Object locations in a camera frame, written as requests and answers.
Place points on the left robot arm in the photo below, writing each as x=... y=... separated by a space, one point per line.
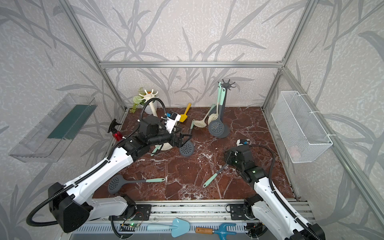
x=71 y=204

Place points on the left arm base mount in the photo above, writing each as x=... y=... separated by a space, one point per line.
x=139 y=213

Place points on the clear plastic wall shelf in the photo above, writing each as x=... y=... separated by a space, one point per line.
x=48 y=141

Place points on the potted artificial plant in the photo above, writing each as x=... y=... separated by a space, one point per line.
x=141 y=98

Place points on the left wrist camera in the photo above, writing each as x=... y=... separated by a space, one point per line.
x=171 y=121

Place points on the cream utensil rack stand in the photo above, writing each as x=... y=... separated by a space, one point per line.
x=153 y=111

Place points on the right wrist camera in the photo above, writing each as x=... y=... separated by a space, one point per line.
x=243 y=142

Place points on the red spray bottle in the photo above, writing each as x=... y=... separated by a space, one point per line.
x=112 y=129

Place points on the small cream skimmer green handle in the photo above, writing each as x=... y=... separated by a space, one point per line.
x=202 y=123

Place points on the blue garden fork wooden handle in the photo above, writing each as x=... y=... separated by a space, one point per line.
x=222 y=231

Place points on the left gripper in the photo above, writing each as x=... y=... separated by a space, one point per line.
x=178 y=143

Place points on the light blue garden trowel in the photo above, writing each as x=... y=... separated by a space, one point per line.
x=178 y=227

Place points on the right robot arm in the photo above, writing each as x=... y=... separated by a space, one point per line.
x=268 y=205

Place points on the white wire mesh basket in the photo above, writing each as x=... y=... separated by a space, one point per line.
x=302 y=133

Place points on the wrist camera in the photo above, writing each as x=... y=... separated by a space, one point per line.
x=171 y=121
x=243 y=142

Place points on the large cream skimmer green handle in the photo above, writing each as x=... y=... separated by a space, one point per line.
x=215 y=116

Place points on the yellow toy shovel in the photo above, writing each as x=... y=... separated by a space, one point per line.
x=184 y=115

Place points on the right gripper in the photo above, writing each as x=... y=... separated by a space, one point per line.
x=230 y=154

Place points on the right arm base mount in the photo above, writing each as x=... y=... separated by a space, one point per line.
x=238 y=213

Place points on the dark grey utensil rack stand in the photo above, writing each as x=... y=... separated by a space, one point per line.
x=227 y=86

